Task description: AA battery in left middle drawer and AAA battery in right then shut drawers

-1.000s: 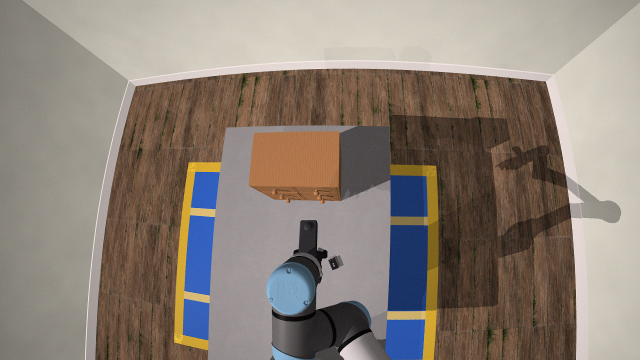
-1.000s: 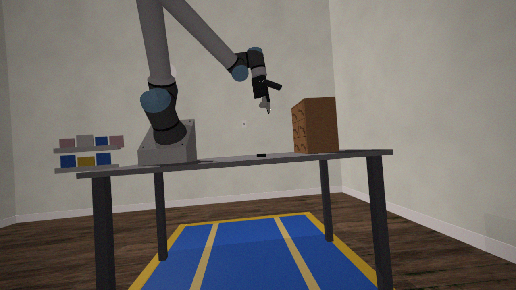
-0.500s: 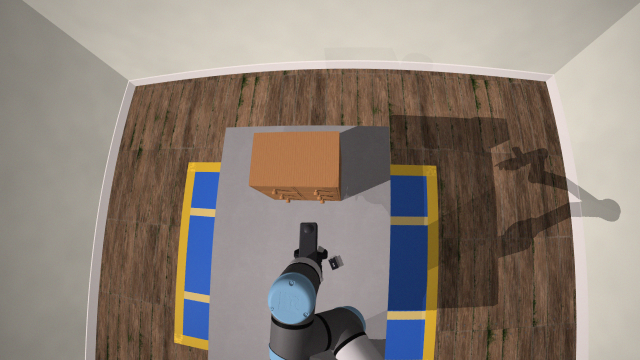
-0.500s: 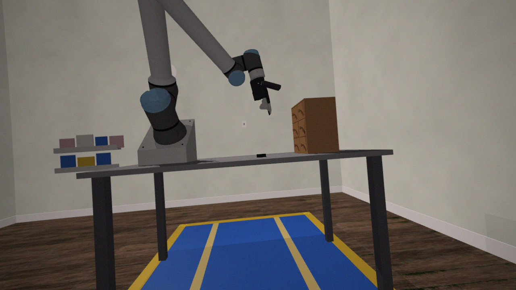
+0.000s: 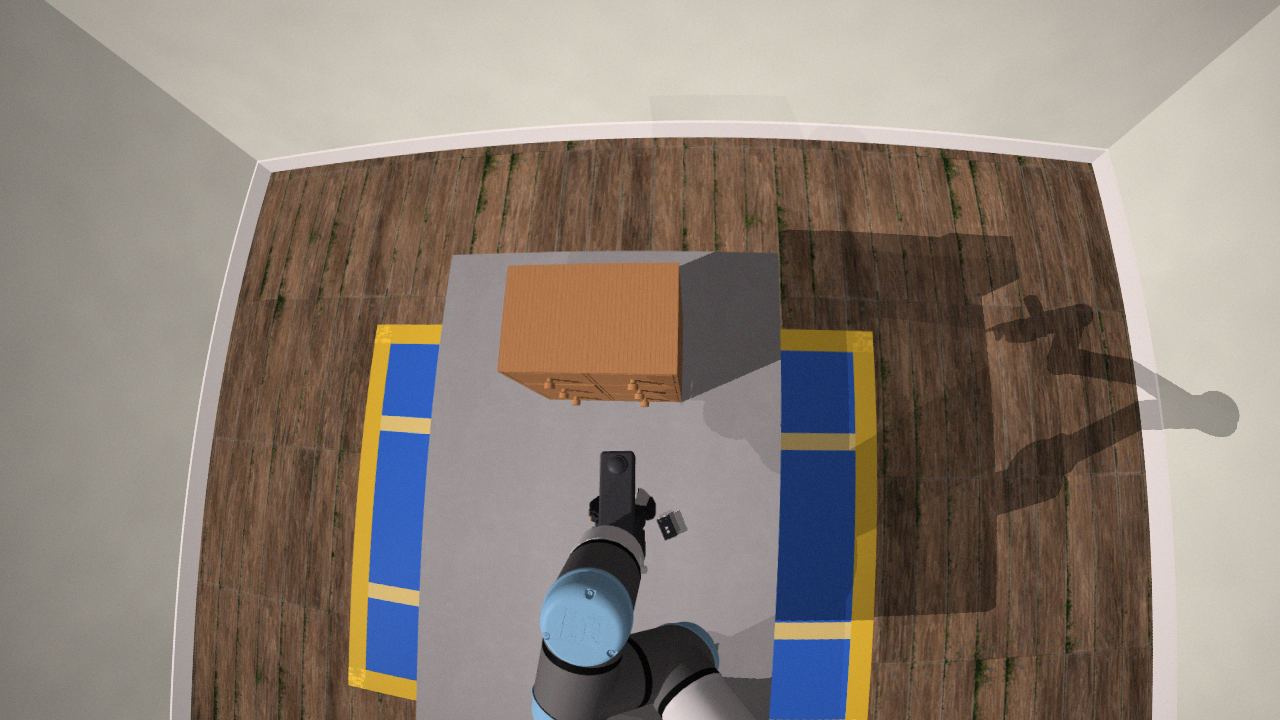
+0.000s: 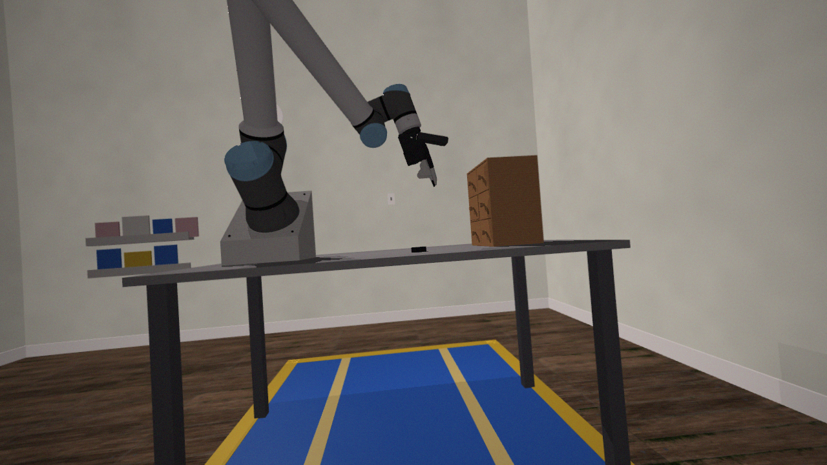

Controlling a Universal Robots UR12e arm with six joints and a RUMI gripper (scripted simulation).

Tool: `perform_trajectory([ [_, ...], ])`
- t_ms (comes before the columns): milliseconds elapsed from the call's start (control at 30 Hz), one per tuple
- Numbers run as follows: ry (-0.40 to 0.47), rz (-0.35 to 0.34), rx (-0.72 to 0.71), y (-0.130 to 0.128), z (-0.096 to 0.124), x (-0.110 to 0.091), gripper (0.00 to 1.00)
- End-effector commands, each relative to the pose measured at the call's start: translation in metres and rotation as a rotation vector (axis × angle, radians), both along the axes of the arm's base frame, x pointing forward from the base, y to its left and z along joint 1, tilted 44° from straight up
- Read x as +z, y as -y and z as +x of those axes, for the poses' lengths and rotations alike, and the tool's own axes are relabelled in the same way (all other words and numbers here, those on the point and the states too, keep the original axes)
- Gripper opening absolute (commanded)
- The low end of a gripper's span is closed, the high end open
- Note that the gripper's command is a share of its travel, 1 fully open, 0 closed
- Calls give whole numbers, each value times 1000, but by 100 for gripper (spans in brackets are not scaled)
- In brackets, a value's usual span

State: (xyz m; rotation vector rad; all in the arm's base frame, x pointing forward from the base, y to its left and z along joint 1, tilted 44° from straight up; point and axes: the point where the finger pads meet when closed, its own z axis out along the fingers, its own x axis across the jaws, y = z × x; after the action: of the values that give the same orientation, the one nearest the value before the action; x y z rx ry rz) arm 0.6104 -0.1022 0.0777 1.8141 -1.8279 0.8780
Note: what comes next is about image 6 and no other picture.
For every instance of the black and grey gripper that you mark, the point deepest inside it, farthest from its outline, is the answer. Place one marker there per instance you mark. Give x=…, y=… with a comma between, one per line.
x=416, y=151

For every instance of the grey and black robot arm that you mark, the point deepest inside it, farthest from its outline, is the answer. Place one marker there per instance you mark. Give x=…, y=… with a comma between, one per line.
x=255, y=165

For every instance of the brown wooden chest of drawers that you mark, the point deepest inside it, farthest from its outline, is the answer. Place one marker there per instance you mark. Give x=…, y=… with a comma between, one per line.
x=515, y=202

